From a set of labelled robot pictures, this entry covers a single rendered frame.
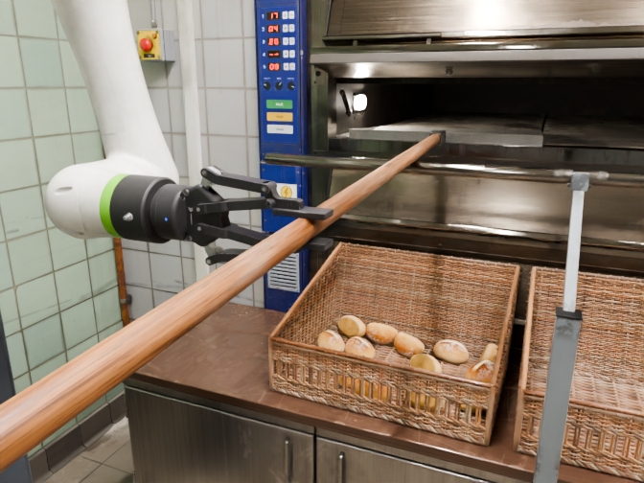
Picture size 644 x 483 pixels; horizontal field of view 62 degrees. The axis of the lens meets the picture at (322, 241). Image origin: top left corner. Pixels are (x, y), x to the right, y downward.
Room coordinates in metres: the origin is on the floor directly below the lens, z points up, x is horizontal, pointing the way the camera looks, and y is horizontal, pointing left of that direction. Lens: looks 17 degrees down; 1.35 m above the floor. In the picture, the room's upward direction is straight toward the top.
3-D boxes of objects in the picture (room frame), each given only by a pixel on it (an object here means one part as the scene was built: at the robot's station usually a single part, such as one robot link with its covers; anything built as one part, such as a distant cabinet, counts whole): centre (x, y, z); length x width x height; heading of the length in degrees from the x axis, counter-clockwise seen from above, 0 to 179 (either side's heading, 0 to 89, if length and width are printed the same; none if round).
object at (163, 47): (1.88, 0.55, 1.46); 0.10 x 0.07 x 0.10; 67
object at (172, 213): (0.69, 0.17, 1.18); 0.09 x 0.07 x 0.08; 68
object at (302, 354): (1.32, -0.21, 0.72); 0.56 x 0.49 x 0.28; 66
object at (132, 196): (0.73, 0.24, 1.18); 0.12 x 0.06 x 0.09; 158
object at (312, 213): (0.64, 0.02, 1.19); 0.07 x 0.03 x 0.01; 68
